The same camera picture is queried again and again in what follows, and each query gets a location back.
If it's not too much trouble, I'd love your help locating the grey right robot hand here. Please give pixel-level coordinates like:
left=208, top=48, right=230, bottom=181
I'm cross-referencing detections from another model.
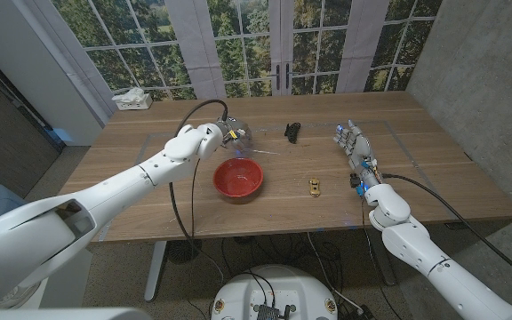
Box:
left=332, top=118, right=377, bottom=169

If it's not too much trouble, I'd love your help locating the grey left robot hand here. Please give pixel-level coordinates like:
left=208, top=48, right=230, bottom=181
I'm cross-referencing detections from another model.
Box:
left=215, top=116, right=254, bottom=157

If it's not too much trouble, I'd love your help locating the red bowl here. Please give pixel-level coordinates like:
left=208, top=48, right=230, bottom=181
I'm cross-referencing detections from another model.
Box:
left=212, top=157, right=265, bottom=199

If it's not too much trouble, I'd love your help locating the printed window backdrop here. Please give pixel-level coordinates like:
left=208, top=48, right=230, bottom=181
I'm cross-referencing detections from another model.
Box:
left=11, top=0, right=444, bottom=101

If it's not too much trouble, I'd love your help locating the white tissue box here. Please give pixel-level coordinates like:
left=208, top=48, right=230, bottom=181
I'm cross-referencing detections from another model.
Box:
left=111, top=86, right=154, bottom=112

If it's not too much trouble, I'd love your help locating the grey table leg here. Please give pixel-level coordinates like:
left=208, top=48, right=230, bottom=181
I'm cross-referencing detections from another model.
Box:
left=368, top=227, right=398, bottom=287

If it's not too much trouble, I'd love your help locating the round black floor fan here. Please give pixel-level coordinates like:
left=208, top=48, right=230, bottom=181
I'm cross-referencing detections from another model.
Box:
left=166, top=239, right=204, bottom=266

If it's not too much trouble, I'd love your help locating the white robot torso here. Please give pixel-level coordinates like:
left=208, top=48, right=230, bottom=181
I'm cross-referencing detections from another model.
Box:
left=210, top=264, right=340, bottom=320

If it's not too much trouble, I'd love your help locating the white table leg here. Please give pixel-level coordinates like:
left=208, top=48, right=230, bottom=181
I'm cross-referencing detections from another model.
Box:
left=143, top=240, right=169, bottom=304

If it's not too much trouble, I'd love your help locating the white sneaker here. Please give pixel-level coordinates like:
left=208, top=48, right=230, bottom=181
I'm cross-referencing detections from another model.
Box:
left=0, top=280, right=43, bottom=310

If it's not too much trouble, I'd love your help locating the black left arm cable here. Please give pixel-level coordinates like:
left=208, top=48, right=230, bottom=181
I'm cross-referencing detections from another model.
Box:
left=168, top=99, right=230, bottom=286

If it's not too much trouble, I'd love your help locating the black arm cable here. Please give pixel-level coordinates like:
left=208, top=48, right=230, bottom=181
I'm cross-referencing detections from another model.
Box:
left=168, top=99, right=230, bottom=286
left=380, top=172, right=512, bottom=291

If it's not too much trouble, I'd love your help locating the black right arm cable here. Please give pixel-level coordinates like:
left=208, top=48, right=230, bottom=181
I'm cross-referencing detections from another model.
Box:
left=380, top=172, right=512, bottom=291

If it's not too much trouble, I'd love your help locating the white floor cable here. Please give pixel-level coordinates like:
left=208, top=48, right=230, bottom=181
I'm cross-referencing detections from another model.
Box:
left=306, top=232, right=364, bottom=313

